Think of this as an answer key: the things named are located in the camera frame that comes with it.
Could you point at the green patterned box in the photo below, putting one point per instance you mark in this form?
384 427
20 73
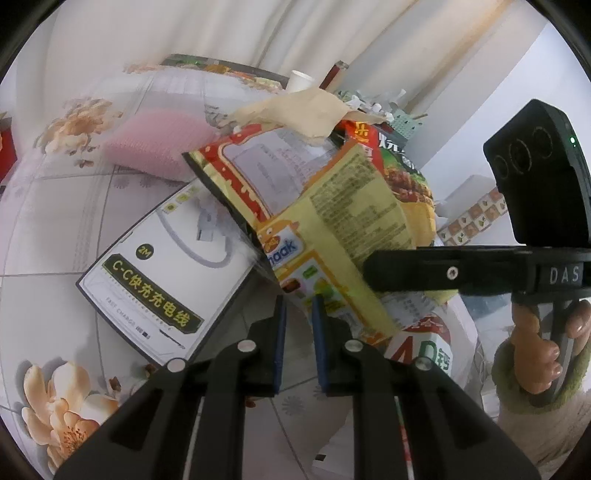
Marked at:
406 124

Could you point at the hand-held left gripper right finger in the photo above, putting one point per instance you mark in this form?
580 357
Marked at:
318 346

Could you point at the grey side table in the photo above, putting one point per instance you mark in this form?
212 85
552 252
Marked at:
418 145

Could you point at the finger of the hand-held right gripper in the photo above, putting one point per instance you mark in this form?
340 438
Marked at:
438 272

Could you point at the white bag with green print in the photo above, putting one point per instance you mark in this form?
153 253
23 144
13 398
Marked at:
425 350

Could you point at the white paper cup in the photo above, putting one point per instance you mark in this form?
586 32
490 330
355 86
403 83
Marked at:
299 82

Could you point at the checkered storage box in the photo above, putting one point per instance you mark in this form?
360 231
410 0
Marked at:
475 221

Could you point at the pink sponge cloth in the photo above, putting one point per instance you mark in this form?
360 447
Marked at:
152 143

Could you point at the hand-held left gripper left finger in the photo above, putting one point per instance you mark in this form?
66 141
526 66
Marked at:
280 346

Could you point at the yellow snack bag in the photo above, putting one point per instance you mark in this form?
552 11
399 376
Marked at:
341 207

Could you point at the white curtain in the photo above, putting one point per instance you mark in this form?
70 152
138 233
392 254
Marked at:
207 32

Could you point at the tan cloth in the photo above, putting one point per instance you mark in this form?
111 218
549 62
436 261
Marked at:
300 108

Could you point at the dark snack tray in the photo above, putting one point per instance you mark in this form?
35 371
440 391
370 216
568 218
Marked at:
207 64

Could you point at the person's right hand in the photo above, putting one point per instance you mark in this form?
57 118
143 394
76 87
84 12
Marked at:
528 355

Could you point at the red and green snack bag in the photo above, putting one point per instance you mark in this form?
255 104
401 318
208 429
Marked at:
406 170

